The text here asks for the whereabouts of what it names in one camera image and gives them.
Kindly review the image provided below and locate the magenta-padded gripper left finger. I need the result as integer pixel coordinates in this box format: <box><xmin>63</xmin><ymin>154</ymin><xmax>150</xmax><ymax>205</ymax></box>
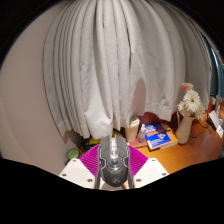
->
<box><xmin>59</xmin><ymin>144</ymin><xmax>102</xmax><ymax>190</ymax></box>

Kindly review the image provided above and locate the black grey computer mouse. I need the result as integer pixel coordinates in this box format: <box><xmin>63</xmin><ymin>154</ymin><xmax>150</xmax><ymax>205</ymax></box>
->
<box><xmin>96</xmin><ymin>134</ymin><xmax>132</xmax><ymax>190</ymax></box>

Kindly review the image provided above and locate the white flower bouquet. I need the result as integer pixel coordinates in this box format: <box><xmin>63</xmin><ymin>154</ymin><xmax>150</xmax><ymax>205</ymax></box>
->
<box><xmin>177</xmin><ymin>82</ymin><xmax>206</xmax><ymax>122</ymax></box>

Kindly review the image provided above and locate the blue book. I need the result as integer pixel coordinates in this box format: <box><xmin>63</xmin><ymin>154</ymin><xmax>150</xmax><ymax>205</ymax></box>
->
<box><xmin>144</xmin><ymin>121</ymin><xmax>172</xmax><ymax>150</ymax></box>

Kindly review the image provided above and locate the cream ceramic jug vase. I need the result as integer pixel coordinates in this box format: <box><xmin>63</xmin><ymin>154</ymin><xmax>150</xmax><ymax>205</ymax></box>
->
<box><xmin>175</xmin><ymin>111</ymin><xmax>195</xmax><ymax>145</ymax></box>

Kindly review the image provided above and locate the white pleated curtain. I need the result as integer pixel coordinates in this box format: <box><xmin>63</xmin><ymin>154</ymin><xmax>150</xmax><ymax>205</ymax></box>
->
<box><xmin>42</xmin><ymin>0</ymin><xmax>213</xmax><ymax>140</ymax></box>

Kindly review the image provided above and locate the dark green mug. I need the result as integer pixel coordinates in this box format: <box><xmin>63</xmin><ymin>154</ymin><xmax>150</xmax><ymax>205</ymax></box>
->
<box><xmin>65</xmin><ymin>148</ymin><xmax>81</xmax><ymax>164</ymax></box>

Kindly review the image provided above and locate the cream lidded tumbler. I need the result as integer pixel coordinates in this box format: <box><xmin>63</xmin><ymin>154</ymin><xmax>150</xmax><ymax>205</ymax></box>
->
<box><xmin>124</xmin><ymin>115</ymin><xmax>141</xmax><ymax>143</ymax></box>

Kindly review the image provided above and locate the clear spray bottle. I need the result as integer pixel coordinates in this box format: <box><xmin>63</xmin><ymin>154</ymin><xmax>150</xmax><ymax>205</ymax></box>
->
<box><xmin>137</xmin><ymin>123</ymin><xmax>147</xmax><ymax>144</ymax></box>

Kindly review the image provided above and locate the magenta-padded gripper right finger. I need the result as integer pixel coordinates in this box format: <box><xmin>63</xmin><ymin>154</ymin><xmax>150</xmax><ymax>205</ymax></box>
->
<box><xmin>127</xmin><ymin>144</ymin><xmax>170</xmax><ymax>190</ymax></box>

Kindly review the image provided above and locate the black cable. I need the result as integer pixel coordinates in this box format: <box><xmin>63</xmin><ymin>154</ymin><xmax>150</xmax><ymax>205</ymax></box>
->
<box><xmin>191</xmin><ymin>119</ymin><xmax>209</xmax><ymax>138</ymax></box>

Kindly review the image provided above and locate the white flat device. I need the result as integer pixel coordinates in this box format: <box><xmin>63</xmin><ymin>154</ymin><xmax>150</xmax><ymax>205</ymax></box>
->
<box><xmin>208</xmin><ymin>109</ymin><xmax>224</xmax><ymax>139</ymax></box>

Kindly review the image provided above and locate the red-brown book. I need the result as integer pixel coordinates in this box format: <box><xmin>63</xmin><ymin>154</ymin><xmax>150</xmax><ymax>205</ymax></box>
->
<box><xmin>128</xmin><ymin>138</ymin><xmax>149</xmax><ymax>148</ymax></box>

